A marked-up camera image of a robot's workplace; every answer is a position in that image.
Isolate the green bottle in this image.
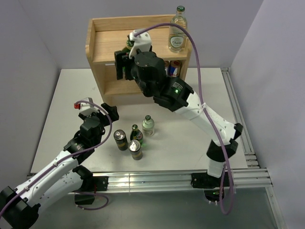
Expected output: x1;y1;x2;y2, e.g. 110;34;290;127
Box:
122;34;134;73
130;124;143;145

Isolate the large clear soda water bottle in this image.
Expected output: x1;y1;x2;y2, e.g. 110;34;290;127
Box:
168;5;187;52

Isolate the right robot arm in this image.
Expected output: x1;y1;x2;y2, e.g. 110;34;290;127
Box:
114;50;243;186

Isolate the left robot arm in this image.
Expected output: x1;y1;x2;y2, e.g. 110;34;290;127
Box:
0;98;119;229

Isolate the wooden two-tier shelf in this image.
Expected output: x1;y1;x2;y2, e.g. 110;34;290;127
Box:
85;15;192;106

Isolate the left blue energy drink can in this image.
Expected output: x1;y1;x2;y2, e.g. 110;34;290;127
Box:
164;61;170;76

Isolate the blue energy drink can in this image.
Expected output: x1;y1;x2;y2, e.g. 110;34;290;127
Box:
168;60;182;77
164;61;170;76

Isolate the black gold can rear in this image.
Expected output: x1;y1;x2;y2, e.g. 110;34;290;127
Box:
113;129;128;151

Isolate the black gold can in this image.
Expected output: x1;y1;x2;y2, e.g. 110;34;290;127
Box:
113;129;128;151
128;140;143;160

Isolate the right blue energy drink can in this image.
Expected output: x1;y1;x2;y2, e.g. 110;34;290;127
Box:
168;60;182;77

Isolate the small clear glass bottle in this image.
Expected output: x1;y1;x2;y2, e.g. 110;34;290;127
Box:
142;115;155;136

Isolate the black gold can front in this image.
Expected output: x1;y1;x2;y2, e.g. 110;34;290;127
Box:
128;140;143;160

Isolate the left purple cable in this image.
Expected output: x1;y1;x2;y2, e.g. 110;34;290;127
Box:
0;101;112;215

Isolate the purple cable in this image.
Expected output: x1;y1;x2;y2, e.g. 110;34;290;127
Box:
134;22;235;215
0;101;112;215

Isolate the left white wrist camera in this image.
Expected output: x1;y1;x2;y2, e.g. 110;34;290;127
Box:
74;97;99;116

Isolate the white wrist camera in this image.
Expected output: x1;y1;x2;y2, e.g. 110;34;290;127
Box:
74;97;99;116
129;29;152;59

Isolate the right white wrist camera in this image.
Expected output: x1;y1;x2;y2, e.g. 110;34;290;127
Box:
129;29;152;59

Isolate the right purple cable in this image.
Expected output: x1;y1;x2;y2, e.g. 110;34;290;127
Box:
134;22;235;215

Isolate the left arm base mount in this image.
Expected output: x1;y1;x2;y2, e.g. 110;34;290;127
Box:
74;176;109;208

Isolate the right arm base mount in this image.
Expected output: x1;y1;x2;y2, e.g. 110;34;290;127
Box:
191;172;221;206

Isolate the aluminium frame rail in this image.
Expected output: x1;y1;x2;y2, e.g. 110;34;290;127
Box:
26;67;281;229

